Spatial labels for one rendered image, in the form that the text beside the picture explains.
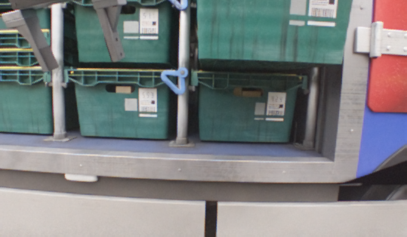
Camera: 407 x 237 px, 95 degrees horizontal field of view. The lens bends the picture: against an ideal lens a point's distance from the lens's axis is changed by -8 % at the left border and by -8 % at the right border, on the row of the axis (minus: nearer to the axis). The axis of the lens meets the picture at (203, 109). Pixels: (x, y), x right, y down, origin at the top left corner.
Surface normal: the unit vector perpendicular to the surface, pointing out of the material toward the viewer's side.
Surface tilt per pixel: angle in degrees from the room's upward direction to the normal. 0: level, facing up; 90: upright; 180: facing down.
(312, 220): 90
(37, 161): 90
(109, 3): 113
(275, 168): 90
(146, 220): 90
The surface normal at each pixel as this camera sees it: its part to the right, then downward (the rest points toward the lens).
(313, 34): -0.01, 0.16
